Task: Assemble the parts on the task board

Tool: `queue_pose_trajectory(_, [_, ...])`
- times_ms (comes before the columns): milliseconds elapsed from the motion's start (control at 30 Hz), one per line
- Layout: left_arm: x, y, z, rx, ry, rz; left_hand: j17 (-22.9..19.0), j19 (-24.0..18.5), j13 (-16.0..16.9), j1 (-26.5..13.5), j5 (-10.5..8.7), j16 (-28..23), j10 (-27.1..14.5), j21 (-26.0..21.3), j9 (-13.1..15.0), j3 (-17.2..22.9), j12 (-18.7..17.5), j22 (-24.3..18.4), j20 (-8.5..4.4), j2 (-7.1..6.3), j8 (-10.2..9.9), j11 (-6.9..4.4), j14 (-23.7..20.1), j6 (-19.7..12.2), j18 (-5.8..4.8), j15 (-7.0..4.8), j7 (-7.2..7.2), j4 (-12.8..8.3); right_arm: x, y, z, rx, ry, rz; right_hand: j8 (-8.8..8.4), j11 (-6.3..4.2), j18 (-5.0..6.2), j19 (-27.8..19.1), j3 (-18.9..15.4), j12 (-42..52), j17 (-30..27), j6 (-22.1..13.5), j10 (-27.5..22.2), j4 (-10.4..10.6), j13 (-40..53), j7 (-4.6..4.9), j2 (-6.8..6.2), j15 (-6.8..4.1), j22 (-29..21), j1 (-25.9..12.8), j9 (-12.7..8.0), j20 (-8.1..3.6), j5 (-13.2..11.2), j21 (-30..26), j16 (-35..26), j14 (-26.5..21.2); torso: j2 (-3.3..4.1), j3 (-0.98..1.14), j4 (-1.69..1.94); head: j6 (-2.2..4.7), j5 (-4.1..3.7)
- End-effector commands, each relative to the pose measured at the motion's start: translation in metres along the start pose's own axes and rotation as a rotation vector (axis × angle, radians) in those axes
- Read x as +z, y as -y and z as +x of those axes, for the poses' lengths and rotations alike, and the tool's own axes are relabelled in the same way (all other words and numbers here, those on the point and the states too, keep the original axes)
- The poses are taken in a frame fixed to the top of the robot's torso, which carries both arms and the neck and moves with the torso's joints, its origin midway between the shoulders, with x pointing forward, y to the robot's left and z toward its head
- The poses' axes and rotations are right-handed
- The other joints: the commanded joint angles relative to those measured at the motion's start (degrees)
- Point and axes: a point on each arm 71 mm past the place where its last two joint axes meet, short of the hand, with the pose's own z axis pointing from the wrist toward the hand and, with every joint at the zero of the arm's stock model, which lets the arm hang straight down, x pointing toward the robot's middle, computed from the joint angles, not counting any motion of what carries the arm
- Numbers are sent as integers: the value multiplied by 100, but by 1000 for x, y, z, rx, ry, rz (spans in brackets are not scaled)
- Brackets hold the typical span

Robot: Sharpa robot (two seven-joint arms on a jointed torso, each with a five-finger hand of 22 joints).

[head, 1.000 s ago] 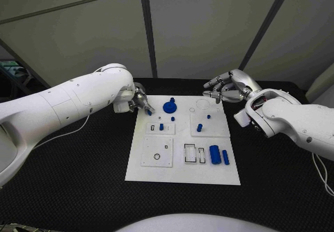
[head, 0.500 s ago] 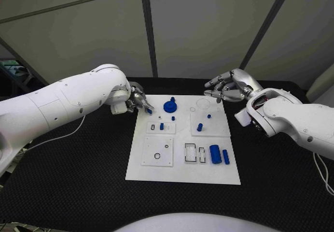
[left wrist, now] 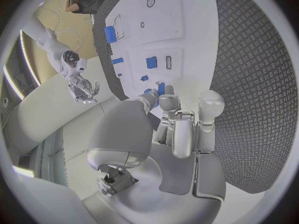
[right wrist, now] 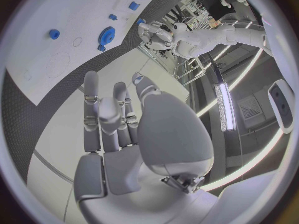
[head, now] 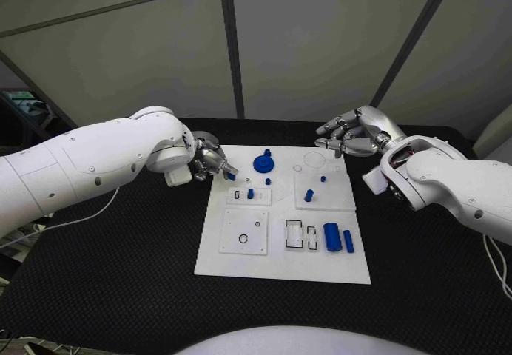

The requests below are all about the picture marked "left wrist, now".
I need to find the white task board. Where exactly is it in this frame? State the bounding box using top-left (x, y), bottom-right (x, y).
top-left (103, 0), bottom-right (220, 120)

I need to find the white cable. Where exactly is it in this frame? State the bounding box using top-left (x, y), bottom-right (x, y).
top-left (41, 0), bottom-right (62, 32)
top-left (53, 27), bottom-right (85, 54)

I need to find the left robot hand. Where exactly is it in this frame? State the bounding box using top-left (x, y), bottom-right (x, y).
top-left (81, 85), bottom-right (227, 224)

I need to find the blue square block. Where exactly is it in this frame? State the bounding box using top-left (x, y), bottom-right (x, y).
top-left (146, 56), bottom-right (158, 69)

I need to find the blue gear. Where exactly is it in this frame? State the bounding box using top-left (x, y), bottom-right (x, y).
top-left (143, 88), bottom-right (161, 109)

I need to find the person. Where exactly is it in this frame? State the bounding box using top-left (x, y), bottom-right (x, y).
top-left (65, 0), bottom-right (114, 15)

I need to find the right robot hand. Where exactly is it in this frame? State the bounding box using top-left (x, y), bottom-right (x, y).
top-left (66, 74), bottom-right (102, 105)

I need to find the large blue block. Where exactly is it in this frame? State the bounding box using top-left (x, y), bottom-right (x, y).
top-left (104, 25), bottom-right (117, 44)

